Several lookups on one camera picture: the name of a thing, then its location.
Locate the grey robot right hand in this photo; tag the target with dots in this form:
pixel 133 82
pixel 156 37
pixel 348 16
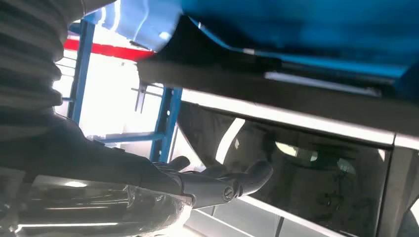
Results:
pixel 82 163

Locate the blue metal shelf rack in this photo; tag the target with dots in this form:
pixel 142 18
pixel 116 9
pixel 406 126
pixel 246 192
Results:
pixel 294 26

